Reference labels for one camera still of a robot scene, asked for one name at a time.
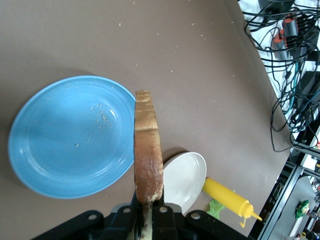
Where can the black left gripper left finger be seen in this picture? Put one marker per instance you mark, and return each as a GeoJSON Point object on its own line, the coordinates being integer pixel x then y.
{"type": "Point", "coordinates": [120, 225]}

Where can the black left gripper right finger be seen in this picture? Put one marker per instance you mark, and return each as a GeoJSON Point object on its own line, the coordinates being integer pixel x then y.
{"type": "Point", "coordinates": [165, 222]}

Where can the green lettuce leaf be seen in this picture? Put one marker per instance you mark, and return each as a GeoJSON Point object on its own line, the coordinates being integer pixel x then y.
{"type": "Point", "coordinates": [215, 208]}

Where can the yellow squeeze bottle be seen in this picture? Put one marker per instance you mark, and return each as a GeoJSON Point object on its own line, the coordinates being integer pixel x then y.
{"type": "Point", "coordinates": [225, 195]}

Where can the brown bread slice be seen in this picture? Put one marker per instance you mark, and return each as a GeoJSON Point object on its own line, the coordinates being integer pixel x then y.
{"type": "Point", "coordinates": [147, 155]}

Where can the cream round plate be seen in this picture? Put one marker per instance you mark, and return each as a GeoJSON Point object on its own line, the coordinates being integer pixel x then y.
{"type": "Point", "coordinates": [185, 180]}

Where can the blue round plate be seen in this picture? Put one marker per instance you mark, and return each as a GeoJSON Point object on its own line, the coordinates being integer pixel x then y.
{"type": "Point", "coordinates": [70, 140]}

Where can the green snack bag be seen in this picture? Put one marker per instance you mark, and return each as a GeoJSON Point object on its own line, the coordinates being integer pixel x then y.
{"type": "Point", "coordinates": [302, 210]}

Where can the aluminium frame post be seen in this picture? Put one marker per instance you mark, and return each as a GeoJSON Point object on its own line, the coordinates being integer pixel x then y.
{"type": "Point", "coordinates": [280, 200]}

